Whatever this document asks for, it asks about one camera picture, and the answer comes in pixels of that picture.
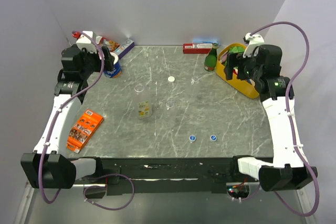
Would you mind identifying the purple onion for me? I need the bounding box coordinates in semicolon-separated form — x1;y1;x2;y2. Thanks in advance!
219;52;228;63

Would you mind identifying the red box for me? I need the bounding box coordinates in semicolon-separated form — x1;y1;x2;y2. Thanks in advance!
183;43;212;54

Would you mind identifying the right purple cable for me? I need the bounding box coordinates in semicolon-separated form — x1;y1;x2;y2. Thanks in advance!
249;21;320;217

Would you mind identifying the aluminium rail frame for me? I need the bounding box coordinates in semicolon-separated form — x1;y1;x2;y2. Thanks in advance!
13;180;87;224

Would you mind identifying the red snack bag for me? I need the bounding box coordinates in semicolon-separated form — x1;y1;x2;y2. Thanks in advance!
96;35;120;52

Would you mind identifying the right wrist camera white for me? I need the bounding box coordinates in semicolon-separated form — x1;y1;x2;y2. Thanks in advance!
243;33;265;58

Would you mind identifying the electronics board with leds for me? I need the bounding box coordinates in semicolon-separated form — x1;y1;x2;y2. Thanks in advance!
226;183;250;202

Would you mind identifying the orange snack box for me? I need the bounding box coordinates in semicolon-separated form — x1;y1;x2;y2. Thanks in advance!
66;110;104;154

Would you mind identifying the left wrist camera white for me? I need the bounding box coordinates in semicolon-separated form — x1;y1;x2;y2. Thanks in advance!
72;31;97;53

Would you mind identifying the green lettuce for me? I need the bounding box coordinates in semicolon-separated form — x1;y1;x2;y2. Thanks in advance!
228;46;245;54

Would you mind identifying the clear bottle yellow label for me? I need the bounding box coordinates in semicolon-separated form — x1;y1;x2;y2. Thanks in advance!
132;83;152;119

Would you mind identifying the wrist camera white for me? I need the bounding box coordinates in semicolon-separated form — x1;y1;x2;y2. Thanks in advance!
72;31;97;53
243;33;265;58

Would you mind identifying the white bottle cap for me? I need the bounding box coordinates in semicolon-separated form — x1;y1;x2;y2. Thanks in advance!
168;76;175;82

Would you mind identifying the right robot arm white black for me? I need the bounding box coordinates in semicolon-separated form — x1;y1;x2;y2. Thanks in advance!
224;45;318;191

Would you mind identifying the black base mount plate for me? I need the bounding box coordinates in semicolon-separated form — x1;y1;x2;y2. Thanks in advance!
72;156;274;196

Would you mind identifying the blue box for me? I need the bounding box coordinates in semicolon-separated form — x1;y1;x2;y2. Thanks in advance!
192;38;220;46

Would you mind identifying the blue bottle cap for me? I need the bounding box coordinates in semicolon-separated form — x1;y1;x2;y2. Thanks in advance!
210;135;217;142
189;135;196;142

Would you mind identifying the yellow plastic basket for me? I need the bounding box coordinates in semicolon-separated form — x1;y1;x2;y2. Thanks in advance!
215;43;259;99

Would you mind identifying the green glass bottle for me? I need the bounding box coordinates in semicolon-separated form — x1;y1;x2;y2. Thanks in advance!
204;43;219;72

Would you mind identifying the purple white box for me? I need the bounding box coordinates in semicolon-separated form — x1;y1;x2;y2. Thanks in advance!
114;39;135;59

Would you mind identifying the toilet paper roll blue wrap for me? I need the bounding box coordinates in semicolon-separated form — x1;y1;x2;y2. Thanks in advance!
104;52;122;78

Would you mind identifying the purple cable loop front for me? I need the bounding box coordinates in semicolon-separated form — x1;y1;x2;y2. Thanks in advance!
83;173;135;211

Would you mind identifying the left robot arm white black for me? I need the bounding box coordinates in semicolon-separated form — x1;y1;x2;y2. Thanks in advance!
20;45;114;189

